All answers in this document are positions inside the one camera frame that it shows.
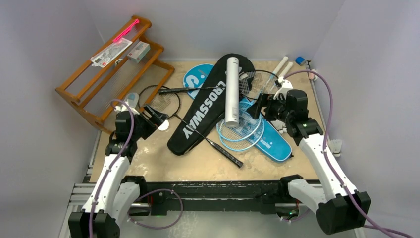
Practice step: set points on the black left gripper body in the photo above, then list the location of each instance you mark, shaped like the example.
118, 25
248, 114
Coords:
144, 128

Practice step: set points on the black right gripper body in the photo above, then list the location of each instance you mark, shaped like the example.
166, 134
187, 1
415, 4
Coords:
263, 105

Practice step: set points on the white shuttlecock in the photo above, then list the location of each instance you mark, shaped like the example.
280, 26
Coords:
279, 126
164, 126
335, 146

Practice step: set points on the white shuttlecock tube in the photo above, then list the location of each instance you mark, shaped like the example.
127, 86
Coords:
232, 93

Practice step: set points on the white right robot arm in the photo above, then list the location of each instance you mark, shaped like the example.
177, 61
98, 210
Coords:
338, 204

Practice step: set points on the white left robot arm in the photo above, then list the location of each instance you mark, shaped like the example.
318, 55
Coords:
105, 209

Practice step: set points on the light blue badminton racket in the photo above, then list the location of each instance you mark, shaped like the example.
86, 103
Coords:
247, 125
250, 130

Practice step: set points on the black badminton racket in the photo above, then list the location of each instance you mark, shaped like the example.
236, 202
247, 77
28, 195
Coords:
168, 105
251, 84

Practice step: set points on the blue white plastic packet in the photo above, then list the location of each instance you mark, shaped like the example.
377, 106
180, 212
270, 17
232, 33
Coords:
131, 100

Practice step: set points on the blue racket cover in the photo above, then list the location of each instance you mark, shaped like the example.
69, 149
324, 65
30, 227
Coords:
270, 142

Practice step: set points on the black Crossway racket cover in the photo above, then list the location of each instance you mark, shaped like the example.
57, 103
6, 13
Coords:
208, 105

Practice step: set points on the pink white clip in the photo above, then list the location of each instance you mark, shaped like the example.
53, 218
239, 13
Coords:
312, 76

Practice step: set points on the small blue block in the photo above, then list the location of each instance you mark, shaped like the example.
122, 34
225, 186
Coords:
300, 60

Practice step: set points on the wooden shelf rack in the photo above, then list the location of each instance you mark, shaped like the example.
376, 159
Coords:
89, 90

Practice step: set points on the small white box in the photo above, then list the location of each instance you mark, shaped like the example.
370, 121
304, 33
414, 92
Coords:
139, 51

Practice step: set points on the clear stationery packet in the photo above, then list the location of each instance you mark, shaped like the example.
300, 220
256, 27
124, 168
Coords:
108, 54

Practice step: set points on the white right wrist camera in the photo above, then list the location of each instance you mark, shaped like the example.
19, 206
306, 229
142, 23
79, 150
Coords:
284, 86

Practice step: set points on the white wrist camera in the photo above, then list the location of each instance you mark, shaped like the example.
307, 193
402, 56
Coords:
123, 108
284, 86

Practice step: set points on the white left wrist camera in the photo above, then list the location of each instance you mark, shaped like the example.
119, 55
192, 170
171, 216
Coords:
123, 108

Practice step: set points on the black metal base frame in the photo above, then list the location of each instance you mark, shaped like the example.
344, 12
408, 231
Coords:
263, 196

